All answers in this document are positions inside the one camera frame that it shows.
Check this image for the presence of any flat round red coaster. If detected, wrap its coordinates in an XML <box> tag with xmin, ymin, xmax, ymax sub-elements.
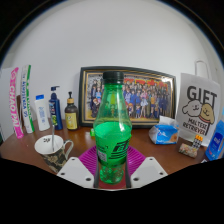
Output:
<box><xmin>98</xmin><ymin>181</ymin><xmax>128</xmax><ymax>191</ymax></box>

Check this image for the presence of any small orange white pack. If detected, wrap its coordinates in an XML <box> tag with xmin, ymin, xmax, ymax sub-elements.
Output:
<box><xmin>191</xmin><ymin>134</ymin><xmax>204</xmax><ymax>150</ymax></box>

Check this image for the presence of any spoon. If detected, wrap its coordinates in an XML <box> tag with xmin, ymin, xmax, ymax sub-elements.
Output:
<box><xmin>50</xmin><ymin>124</ymin><xmax>57</xmax><ymax>153</ymax></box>

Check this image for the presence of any brown pump bottle yellow label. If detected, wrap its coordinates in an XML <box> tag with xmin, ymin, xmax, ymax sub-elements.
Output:
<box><xmin>64</xmin><ymin>91</ymin><xmax>80</xmax><ymax>131</ymax></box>

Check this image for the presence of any white paper gift bag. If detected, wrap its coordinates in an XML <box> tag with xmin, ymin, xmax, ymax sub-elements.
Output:
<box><xmin>175</xmin><ymin>59</ymin><xmax>222</xmax><ymax>148</ymax></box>

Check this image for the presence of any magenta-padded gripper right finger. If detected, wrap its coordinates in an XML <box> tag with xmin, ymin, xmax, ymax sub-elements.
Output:
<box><xmin>124</xmin><ymin>145</ymin><xmax>169</xmax><ymax>190</ymax></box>

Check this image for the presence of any floral patterned mug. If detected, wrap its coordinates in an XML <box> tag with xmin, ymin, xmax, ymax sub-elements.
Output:
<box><xmin>34</xmin><ymin>134</ymin><xmax>75</xmax><ymax>175</ymax></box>

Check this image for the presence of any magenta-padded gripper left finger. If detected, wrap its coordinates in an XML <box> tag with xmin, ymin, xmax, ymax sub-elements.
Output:
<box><xmin>56</xmin><ymin>145</ymin><xmax>101</xmax><ymax>190</ymax></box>

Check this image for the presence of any green plastic drink bottle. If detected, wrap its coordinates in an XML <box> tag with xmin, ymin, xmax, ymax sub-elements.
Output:
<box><xmin>92</xmin><ymin>70</ymin><xmax>133</xmax><ymax>186</ymax></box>

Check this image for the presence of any small patterned pouch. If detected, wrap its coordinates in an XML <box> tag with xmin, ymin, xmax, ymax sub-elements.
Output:
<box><xmin>178</xmin><ymin>142</ymin><xmax>200</xmax><ymax>159</ymax></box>

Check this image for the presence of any blue detergent bottle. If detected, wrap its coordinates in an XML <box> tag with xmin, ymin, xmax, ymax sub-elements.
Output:
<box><xmin>204</xmin><ymin>119</ymin><xmax>224</xmax><ymax>162</ymax></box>

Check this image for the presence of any dark blue pump bottle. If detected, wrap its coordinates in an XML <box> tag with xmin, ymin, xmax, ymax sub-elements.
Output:
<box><xmin>48</xmin><ymin>85</ymin><xmax>65</xmax><ymax>131</ymax></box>

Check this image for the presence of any white lotion bottle blue cap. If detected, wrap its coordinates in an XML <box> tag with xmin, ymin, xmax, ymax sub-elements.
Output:
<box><xmin>34</xmin><ymin>94</ymin><xmax>51</xmax><ymax>132</ymax></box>

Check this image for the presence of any white shuttlecock tube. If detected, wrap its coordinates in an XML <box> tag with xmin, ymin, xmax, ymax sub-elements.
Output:
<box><xmin>20</xmin><ymin>64</ymin><xmax>36</xmax><ymax>135</ymax></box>

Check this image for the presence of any pink shuttlecock tube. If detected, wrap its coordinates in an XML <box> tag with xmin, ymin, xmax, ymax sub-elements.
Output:
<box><xmin>8</xmin><ymin>66</ymin><xmax>25</xmax><ymax>140</ymax></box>

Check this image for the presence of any blue white tissue pack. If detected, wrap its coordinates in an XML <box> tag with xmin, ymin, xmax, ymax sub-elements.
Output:
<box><xmin>148</xmin><ymin>115</ymin><xmax>180</xmax><ymax>146</ymax></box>

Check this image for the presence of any framed group photo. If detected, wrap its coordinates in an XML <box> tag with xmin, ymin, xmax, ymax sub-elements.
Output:
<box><xmin>78</xmin><ymin>65</ymin><xmax>177</xmax><ymax>129</ymax></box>

